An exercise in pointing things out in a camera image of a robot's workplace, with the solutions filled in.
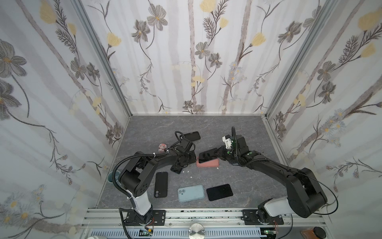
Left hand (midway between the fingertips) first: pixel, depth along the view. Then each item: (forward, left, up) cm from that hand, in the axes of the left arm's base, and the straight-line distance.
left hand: (194, 156), depth 93 cm
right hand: (-2, -8, +11) cm, 14 cm away
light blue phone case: (-21, +3, -3) cm, 22 cm away
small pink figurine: (+8, +21, -2) cm, 23 cm away
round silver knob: (-40, +1, +13) cm, 42 cm away
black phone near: (-22, -13, -2) cm, 26 cm away
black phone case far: (+19, +1, -5) cm, 19 cm away
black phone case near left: (-15, +20, -7) cm, 27 cm away
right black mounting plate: (-35, -27, -1) cm, 44 cm away
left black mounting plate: (-33, +19, -3) cm, 39 cm away
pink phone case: (-6, -11, +3) cm, 13 cm away
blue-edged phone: (-7, +12, -4) cm, 14 cm away
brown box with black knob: (-42, -50, +9) cm, 66 cm away
